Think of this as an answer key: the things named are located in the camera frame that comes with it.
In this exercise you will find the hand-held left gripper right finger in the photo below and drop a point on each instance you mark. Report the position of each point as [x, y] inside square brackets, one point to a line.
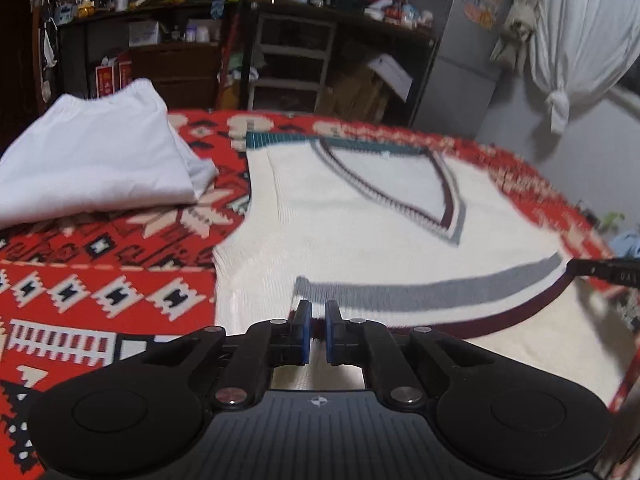
[332, 332]

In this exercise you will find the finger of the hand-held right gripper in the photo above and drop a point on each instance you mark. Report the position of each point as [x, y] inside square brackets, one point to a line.
[605, 270]

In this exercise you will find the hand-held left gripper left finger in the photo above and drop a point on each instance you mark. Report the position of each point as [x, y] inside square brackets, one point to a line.
[301, 332]

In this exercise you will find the cream knit vest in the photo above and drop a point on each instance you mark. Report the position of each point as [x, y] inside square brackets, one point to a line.
[400, 240]

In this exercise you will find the blue cloth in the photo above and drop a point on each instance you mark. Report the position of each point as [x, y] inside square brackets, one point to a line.
[627, 247]

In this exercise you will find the red patterned blanket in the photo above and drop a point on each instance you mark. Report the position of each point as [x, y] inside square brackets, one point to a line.
[100, 260]

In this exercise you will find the white knotted curtain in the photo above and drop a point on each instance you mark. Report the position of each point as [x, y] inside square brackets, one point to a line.
[575, 35]

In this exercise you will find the grey refrigerator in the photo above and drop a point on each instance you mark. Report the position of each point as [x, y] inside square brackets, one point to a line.
[450, 85]

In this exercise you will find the beige hanging cloth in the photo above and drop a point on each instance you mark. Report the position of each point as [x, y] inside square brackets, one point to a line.
[517, 30]

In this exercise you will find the cardboard box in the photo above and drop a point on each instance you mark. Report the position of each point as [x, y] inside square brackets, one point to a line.
[390, 72]

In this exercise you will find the white folded garment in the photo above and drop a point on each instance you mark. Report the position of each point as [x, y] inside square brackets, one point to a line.
[90, 160]

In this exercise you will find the red box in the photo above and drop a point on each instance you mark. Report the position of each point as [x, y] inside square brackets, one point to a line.
[106, 80]
[125, 75]

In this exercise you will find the dark cluttered shelf unit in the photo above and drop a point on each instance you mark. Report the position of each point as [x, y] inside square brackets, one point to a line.
[350, 16]

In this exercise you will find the white tissue box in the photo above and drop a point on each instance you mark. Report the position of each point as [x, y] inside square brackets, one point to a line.
[145, 34]

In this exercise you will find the wooden door frame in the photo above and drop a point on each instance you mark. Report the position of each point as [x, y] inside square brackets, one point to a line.
[39, 60]

